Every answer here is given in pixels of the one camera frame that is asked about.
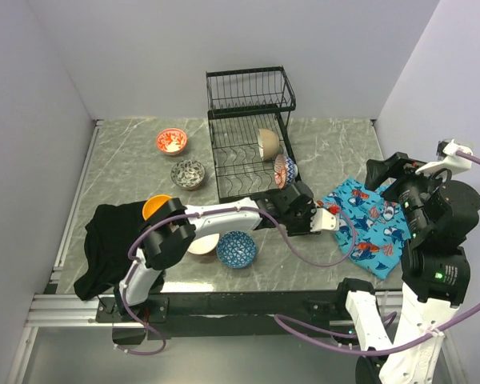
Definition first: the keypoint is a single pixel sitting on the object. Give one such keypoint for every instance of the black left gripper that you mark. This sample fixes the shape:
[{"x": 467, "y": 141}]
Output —
[{"x": 310, "y": 211}]

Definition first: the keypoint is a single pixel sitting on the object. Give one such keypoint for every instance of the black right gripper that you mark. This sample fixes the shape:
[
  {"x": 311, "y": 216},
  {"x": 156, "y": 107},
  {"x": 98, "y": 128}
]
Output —
[{"x": 398, "y": 165}]

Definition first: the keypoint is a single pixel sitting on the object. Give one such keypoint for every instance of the red pattern blue zigzag bowl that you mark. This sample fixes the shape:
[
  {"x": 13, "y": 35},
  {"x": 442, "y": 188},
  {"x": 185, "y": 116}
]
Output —
[{"x": 285, "y": 171}]

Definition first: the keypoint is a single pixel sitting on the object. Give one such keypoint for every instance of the beige bowl white inside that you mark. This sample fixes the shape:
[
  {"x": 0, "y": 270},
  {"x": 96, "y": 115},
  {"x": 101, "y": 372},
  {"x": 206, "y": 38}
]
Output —
[{"x": 268, "y": 144}]

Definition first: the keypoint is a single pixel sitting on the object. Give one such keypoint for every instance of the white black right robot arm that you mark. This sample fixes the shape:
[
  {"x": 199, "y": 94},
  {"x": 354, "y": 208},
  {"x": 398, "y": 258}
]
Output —
[{"x": 439, "y": 213}]

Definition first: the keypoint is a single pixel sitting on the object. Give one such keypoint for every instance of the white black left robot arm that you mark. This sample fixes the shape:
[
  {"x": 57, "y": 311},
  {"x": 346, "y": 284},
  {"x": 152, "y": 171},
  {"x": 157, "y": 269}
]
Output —
[{"x": 167, "y": 234}]

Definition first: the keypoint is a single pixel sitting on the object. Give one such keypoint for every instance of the black two-tier dish rack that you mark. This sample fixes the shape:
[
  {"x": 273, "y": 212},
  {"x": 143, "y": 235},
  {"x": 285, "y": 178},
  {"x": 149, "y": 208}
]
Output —
[{"x": 240, "y": 104}]

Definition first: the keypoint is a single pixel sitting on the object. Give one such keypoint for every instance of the blue shark print cloth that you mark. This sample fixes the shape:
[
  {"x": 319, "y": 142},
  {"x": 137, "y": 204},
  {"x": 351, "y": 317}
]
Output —
[{"x": 375, "y": 233}]

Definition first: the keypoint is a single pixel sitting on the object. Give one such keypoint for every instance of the blue triangle pattern bowl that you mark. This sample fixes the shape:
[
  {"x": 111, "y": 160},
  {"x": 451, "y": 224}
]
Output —
[{"x": 236, "y": 249}]

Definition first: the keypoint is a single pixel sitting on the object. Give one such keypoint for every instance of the white pinkish bowl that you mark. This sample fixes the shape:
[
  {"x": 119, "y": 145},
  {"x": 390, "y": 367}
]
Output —
[{"x": 204, "y": 245}]

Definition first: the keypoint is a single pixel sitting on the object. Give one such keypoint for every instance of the grey leaf pattern bowl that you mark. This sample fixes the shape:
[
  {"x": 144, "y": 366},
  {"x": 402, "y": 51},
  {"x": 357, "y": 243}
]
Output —
[{"x": 188, "y": 174}]

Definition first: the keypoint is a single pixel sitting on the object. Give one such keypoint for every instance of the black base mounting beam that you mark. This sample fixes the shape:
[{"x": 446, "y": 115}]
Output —
[{"x": 170, "y": 313}]

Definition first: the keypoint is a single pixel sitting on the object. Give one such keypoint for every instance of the red floral bowl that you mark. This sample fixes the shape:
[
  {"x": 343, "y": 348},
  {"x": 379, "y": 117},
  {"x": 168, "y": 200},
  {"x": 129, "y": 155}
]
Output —
[{"x": 171, "y": 141}]

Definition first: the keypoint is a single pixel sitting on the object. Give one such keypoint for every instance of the orange bowl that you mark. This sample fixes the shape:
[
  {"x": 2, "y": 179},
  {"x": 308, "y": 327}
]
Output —
[{"x": 153, "y": 204}]

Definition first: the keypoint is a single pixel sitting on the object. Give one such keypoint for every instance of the black cloth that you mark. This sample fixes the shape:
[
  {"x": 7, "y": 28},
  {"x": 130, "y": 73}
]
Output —
[{"x": 109, "y": 235}]

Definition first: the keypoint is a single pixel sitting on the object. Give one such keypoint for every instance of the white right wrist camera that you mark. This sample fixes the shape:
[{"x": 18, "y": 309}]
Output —
[{"x": 454, "y": 150}]

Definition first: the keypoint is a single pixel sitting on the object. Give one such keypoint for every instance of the aluminium frame rail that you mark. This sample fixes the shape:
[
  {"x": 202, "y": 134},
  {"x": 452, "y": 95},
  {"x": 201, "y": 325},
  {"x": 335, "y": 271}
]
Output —
[{"x": 69, "y": 311}]

